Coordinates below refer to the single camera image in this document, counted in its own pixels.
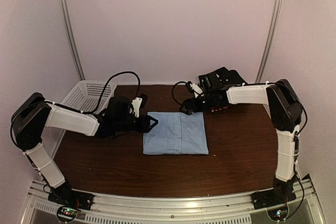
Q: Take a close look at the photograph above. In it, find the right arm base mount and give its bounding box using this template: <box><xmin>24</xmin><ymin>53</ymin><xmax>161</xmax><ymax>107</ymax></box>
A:
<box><xmin>251</xmin><ymin>189</ymin><xmax>297</xmax><ymax>222</ymax></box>

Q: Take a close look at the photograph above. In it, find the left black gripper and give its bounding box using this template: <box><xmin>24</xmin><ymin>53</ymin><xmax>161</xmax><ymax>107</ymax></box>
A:
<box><xmin>114</xmin><ymin>113</ymin><xmax>158</xmax><ymax>133</ymax></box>

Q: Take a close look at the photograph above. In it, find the aluminium frame post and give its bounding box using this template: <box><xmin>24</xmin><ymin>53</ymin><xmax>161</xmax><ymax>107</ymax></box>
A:
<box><xmin>59</xmin><ymin>0</ymin><xmax>85</xmax><ymax>80</ymax></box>
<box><xmin>255</xmin><ymin>0</ymin><xmax>284</xmax><ymax>83</ymax></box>

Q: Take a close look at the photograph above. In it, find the white plastic laundry basket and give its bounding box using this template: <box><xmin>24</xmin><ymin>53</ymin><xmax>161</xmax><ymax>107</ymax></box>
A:
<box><xmin>61</xmin><ymin>80</ymin><xmax>117</xmax><ymax>114</ymax></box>

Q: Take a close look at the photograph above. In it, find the right aluminium frame post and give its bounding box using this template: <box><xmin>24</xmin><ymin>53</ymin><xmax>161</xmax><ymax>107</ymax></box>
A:
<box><xmin>255</xmin><ymin>0</ymin><xmax>284</xmax><ymax>83</ymax></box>

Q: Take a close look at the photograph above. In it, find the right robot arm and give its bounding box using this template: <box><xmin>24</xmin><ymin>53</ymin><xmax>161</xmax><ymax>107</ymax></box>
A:
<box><xmin>179</xmin><ymin>79</ymin><xmax>308</xmax><ymax>204</ymax></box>

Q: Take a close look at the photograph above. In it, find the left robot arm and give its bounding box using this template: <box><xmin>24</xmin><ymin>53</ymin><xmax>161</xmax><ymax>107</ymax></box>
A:
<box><xmin>10</xmin><ymin>92</ymin><xmax>158</xmax><ymax>205</ymax></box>

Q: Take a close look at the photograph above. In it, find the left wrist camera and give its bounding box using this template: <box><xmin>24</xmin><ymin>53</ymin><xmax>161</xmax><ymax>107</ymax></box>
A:
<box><xmin>130</xmin><ymin>93</ymin><xmax>148</xmax><ymax>118</ymax></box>

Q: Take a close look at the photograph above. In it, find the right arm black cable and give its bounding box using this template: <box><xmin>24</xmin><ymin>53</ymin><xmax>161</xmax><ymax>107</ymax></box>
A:
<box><xmin>172</xmin><ymin>81</ymin><xmax>192</xmax><ymax>105</ymax></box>

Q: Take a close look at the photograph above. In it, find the light blue long sleeve shirt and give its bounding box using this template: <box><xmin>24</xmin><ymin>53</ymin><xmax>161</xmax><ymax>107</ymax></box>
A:
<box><xmin>143</xmin><ymin>112</ymin><xmax>209</xmax><ymax>155</ymax></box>

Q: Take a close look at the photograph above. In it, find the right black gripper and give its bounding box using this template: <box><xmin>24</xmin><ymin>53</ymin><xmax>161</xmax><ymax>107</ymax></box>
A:
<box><xmin>180</xmin><ymin>92</ymin><xmax>216</xmax><ymax>115</ymax></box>

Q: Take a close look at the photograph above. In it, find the red plaid shirt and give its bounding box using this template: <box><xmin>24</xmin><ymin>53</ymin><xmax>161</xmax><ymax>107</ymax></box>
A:
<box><xmin>210</xmin><ymin>105</ymin><xmax>230</xmax><ymax>113</ymax></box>

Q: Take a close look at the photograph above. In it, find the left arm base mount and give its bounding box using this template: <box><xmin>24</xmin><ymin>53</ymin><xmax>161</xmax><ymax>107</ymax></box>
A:
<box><xmin>48</xmin><ymin>191</ymin><xmax>94</xmax><ymax>222</ymax></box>

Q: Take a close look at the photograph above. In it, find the front aluminium rail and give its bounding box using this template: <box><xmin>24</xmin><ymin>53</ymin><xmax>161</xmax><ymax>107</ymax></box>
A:
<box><xmin>18</xmin><ymin>179</ymin><xmax>326</xmax><ymax>223</ymax></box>

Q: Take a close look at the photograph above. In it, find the left aluminium frame post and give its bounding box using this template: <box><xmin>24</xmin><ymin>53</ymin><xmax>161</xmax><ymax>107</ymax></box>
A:
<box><xmin>59</xmin><ymin>0</ymin><xmax>85</xmax><ymax>80</ymax></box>

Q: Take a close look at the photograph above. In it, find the black shirt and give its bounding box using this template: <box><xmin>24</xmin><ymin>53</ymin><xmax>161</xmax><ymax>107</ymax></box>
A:
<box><xmin>198</xmin><ymin>67</ymin><xmax>247</xmax><ymax>90</ymax></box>

